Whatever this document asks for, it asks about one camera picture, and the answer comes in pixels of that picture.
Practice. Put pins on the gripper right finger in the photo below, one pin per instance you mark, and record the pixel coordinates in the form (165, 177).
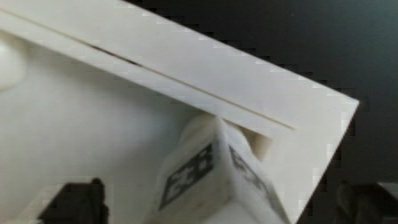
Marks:
(366, 203)

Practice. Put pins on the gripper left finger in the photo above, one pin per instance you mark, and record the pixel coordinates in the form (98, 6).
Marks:
(76, 207)

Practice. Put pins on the white square tabletop tray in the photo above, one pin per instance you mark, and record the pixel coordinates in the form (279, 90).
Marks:
(110, 76)

